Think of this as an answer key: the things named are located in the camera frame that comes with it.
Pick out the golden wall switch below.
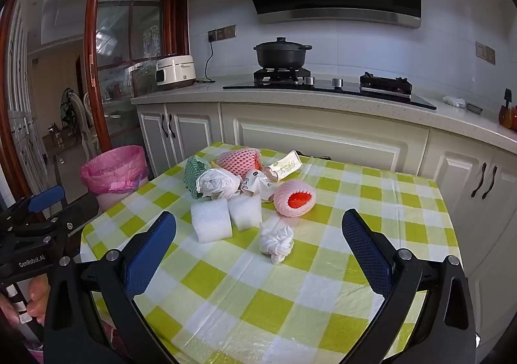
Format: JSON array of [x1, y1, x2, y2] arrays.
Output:
[[475, 41, 496, 65]]

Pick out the white tissue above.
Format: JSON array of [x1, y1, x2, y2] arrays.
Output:
[[259, 224, 295, 265]]

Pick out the white chair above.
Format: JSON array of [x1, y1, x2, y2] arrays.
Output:
[[60, 88, 100, 155]]

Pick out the black cooking pot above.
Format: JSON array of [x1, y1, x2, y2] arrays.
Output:
[[253, 37, 313, 69]]

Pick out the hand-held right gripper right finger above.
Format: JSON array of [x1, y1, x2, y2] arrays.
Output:
[[341, 208, 476, 364]]

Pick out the white plastic bag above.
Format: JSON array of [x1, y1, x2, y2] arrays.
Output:
[[196, 169, 242, 201]]

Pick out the wooden glass sliding door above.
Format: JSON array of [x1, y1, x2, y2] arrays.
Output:
[[83, 0, 190, 157]]

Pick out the white foam block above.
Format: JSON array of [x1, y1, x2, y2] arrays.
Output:
[[228, 194, 263, 232], [191, 198, 234, 244]]

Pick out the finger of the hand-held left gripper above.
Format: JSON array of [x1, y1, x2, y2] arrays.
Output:
[[0, 185, 67, 225], [24, 203, 101, 239]]

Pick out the green foam net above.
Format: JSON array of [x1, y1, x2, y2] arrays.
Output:
[[185, 156, 213, 200]]

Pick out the bin with pink liner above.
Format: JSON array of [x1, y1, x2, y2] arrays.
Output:
[[79, 145, 149, 213]]

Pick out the person's left hand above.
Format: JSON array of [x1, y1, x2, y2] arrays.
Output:
[[0, 273, 52, 326]]

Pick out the white tall cupboard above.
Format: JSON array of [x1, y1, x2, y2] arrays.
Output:
[[5, 0, 50, 191]]

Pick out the large pink foam net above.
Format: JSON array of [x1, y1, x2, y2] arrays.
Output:
[[215, 148, 263, 177]]

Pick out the white rice cooker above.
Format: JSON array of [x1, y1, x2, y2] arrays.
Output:
[[155, 55, 197, 91]]

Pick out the white carton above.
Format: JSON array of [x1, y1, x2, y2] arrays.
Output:
[[262, 150, 303, 183]]

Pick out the pink foam net orange inside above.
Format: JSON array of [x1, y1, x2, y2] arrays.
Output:
[[273, 180, 316, 216]]

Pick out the black power cable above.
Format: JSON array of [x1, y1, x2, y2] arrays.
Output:
[[193, 40, 219, 84]]

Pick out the white kitchen base cabinet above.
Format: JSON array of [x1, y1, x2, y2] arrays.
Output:
[[135, 99, 517, 348]]

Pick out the black gas stove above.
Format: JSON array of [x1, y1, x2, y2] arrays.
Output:
[[222, 67, 438, 110]]

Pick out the golden wall socket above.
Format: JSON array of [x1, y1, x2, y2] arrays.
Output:
[[208, 25, 237, 42]]

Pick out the orange seasoning bottles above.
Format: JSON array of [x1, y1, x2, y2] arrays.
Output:
[[498, 88, 517, 130]]

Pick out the green white checked tablecloth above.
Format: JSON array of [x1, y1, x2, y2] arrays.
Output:
[[79, 141, 463, 364]]

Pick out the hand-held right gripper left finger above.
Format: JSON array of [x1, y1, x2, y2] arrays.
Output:
[[44, 211, 190, 364]]

